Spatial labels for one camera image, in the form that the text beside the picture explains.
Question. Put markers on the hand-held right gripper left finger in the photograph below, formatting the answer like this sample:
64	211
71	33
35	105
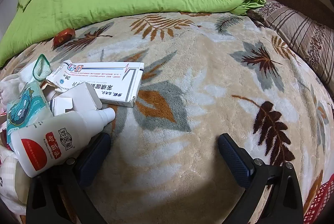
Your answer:
91	158

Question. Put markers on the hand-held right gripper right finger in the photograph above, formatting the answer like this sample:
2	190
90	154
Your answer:
234	158

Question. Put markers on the long white medicine box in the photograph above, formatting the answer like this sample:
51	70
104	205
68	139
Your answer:
109	78

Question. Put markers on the teal cartoon tissue packet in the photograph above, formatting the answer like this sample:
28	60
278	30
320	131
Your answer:
23	109

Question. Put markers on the red lattice basket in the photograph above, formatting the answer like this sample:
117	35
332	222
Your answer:
321	203

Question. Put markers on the white sock with green trim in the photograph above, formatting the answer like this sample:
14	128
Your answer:
26	75

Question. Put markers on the white bottle with red label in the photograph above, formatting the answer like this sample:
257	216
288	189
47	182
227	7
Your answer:
52	140

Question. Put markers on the small white open box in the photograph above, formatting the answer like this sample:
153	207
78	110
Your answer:
83	98

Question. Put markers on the leaf print fleece blanket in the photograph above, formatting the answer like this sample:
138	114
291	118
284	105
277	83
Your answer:
208	83

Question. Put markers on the pale checked cloth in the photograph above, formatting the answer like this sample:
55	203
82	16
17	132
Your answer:
11	174

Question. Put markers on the red candy wrapper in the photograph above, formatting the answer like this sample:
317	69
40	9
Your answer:
62	37

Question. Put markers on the striped brown pillow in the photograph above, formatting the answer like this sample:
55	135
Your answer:
300	28

